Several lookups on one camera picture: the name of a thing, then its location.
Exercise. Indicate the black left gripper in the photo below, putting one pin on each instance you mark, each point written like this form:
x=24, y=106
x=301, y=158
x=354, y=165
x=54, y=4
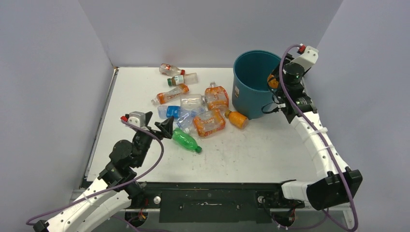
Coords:
x=165, y=127

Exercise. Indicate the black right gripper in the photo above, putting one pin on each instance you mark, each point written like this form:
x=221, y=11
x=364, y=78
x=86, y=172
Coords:
x=277, y=70

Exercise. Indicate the green plastic bottle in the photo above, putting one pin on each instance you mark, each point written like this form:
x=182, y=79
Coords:
x=186, y=141

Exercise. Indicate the large orange label bottle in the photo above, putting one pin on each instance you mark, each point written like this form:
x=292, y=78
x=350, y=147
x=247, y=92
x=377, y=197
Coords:
x=206, y=124

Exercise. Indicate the small orange juice bottle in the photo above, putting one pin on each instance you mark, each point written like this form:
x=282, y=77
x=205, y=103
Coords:
x=272, y=82

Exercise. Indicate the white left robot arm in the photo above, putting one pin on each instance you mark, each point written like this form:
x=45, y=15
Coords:
x=117, y=186

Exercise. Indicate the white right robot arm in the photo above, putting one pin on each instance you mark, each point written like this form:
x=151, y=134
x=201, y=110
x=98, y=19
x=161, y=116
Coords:
x=336, y=183

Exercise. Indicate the teal plastic bin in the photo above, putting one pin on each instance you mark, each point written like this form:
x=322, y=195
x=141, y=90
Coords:
x=250, y=94

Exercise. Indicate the orange juice bottle near bin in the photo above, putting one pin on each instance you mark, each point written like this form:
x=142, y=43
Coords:
x=237, y=119

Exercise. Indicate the slim orange label bottle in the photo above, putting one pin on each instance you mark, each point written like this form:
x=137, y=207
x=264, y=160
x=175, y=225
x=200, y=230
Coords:
x=165, y=97

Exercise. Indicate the blue label crushed bottle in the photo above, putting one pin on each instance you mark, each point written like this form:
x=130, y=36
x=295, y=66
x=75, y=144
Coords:
x=166, y=111

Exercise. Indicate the clear plastic jar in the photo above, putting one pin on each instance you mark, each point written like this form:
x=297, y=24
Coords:
x=192, y=101

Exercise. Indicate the red cap clear bottle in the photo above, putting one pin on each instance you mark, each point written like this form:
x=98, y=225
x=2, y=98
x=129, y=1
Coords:
x=170, y=70

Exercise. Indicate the green cap coffee bottle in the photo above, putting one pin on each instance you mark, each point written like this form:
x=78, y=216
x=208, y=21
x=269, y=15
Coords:
x=187, y=79

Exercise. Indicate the crushed orange label bottle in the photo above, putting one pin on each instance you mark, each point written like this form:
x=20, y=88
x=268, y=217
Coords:
x=216, y=97

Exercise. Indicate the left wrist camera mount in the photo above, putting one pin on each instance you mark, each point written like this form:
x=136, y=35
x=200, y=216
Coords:
x=135, y=118

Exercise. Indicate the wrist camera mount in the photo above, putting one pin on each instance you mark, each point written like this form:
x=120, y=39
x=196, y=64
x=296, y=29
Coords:
x=135, y=118
x=308, y=56

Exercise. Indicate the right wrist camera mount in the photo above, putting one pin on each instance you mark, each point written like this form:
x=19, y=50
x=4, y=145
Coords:
x=308, y=56

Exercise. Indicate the black base frame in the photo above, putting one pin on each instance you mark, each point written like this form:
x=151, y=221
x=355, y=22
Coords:
x=210, y=202

